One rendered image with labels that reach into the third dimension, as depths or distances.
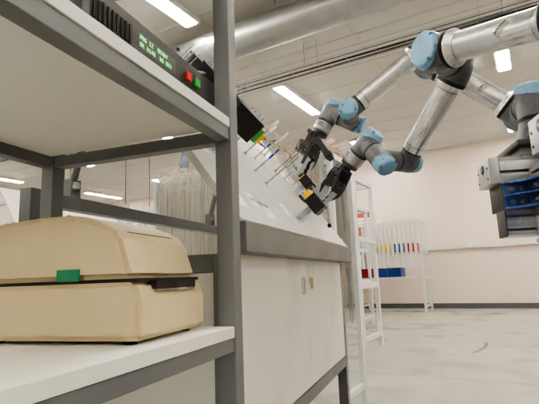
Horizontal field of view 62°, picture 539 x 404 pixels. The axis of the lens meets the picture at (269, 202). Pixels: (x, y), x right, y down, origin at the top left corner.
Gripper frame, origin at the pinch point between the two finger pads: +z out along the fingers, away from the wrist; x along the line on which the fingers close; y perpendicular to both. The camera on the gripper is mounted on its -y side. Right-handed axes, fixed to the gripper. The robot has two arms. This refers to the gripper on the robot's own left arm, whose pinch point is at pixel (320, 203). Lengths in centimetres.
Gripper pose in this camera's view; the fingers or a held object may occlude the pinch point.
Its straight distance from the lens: 180.3
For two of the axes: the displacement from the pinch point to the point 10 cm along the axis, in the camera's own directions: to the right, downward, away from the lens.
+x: -8.3, -5.4, -1.2
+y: 1.6, -4.3, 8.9
